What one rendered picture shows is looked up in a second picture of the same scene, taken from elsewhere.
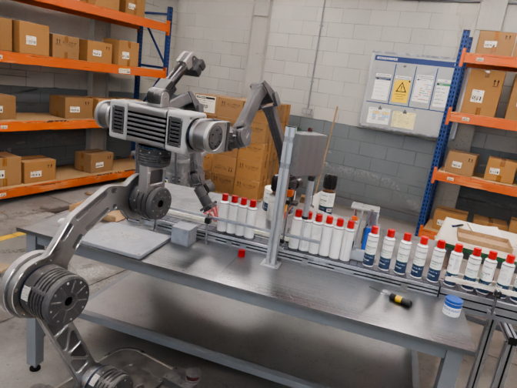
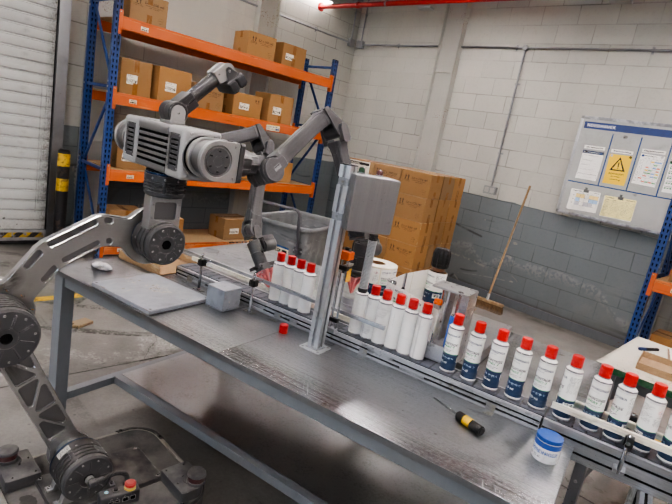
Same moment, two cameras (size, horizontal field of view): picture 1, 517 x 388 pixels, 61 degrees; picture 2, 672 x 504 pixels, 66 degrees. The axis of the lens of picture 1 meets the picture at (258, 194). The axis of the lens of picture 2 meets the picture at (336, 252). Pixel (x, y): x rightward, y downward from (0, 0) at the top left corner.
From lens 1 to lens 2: 64 cm
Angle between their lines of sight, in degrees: 15
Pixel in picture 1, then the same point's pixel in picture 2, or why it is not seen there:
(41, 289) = not seen: outside the picture
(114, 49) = (264, 104)
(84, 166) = (217, 231)
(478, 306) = (601, 457)
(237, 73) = (410, 140)
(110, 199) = (102, 230)
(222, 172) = not seen: hidden behind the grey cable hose
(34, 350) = not seen: hidden behind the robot
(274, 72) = (454, 140)
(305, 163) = (362, 215)
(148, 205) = (146, 243)
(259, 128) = (417, 203)
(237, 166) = (387, 248)
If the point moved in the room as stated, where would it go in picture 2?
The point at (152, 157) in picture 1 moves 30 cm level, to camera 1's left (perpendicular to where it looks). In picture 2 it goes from (155, 184) to (79, 166)
